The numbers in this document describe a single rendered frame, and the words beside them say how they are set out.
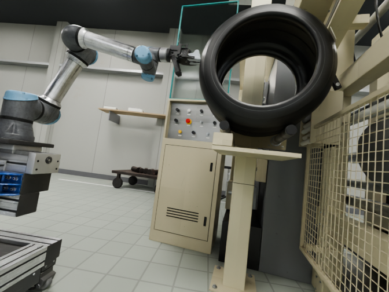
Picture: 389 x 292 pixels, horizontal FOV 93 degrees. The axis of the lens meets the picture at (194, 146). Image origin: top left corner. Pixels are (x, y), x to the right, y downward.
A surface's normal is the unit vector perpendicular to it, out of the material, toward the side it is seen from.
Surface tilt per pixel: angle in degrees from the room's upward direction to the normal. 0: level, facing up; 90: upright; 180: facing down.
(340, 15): 162
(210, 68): 92
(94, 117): 90
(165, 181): 90
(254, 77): 90
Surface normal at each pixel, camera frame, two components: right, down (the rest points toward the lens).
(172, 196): -0.24, -0.11
